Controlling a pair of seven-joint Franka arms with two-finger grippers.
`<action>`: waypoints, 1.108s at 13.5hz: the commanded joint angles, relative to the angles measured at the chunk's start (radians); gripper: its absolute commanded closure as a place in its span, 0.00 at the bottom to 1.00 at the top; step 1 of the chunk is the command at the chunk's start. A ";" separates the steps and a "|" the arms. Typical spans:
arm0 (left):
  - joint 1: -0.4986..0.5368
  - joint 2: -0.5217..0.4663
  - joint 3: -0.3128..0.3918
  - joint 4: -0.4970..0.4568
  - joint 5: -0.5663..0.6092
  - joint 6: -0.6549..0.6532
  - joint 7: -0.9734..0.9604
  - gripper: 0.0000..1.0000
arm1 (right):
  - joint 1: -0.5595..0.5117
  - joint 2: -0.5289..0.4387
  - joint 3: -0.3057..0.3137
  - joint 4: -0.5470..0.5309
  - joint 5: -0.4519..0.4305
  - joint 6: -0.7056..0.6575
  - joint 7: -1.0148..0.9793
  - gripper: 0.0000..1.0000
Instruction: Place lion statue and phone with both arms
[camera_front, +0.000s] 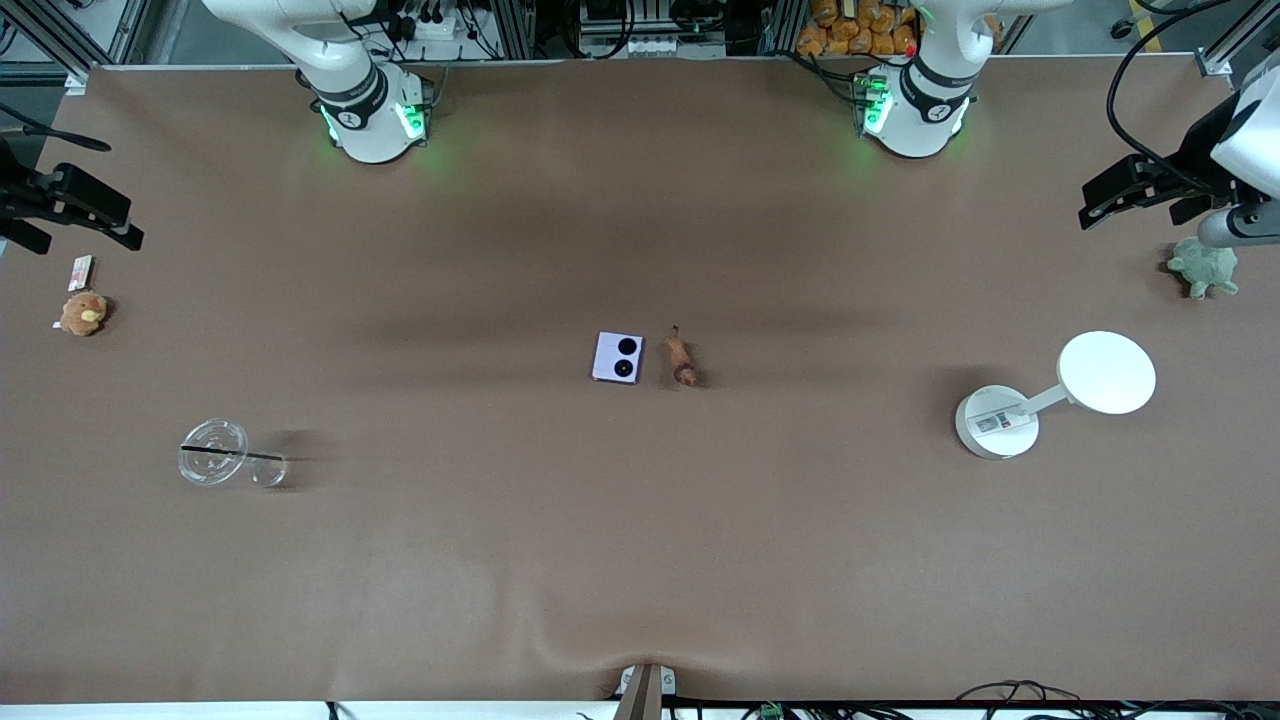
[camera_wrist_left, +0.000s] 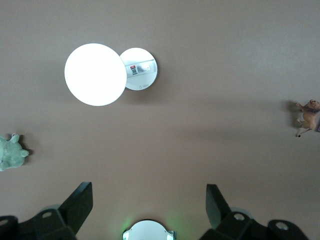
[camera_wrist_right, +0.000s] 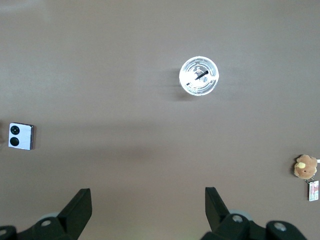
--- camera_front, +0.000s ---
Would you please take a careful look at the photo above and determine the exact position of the brown lion statue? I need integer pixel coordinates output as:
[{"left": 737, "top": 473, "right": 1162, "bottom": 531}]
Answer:
[{"left": 665, "top": 325, "right": 702, "bottom": 389}]

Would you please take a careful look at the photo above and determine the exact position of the lavender flip phone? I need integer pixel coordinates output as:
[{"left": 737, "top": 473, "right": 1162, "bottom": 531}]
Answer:
[{"left": 591, "top": 331, "right": 646, "bottom": 385}]

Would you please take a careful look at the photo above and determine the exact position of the green plush toy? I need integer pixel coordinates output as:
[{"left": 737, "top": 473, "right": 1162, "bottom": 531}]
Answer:
[{"left": 1167, "top": 237, "right": 1241, "bottom": 300}]

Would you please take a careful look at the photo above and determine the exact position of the brown plush toy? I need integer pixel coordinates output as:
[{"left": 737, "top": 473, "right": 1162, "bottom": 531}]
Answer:
[{"left": 53, "top": 290, "right": 110, "bottom": 338}]

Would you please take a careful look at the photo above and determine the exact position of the white round desk lamp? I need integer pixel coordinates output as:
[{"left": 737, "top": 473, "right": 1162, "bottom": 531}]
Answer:
[{"left": 954, "top": 331, "right": 1158, "bottom": 461}]

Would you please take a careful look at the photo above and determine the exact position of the clear plastic cup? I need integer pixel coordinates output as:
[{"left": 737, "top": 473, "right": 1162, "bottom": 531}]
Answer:
[{"left": 178, "top": 418, "right": 292, "bottom": 489}]

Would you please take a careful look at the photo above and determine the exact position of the orange stuffed toys pile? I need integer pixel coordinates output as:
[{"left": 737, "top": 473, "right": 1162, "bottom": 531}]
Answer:
[{"left": 796, "top": 0, "right": 923, "bottom": 58}]

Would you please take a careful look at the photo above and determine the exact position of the white power strip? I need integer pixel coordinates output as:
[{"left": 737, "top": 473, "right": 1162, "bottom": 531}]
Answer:
[{"left": 393, "top": 8, "right": 463, "bottom": 44}]

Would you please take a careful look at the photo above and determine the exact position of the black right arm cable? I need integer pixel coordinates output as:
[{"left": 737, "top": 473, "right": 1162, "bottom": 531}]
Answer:
[{"left": 0, "top": 103, "right": 112, "bottom": 153}]

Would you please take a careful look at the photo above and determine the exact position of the aluminium frame post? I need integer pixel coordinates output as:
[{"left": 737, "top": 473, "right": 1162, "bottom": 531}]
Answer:
[
  {"left": 0, "top": 0, "right": 96, "bottom": 96},
  {"left": 1195, "top": 0, "right": 1280, "bottom": 79}
]

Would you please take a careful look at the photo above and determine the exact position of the black looped floor cable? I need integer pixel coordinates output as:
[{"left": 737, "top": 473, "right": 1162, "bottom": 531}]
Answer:
[{"left": 955, "top": 680, "right": 1083, "bottom": 707}]

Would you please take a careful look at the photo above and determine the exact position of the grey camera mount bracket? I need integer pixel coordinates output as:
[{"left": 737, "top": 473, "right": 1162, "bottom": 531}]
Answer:
[{"left": 614, "top": 663, "right": 677, "bottom": 720}]

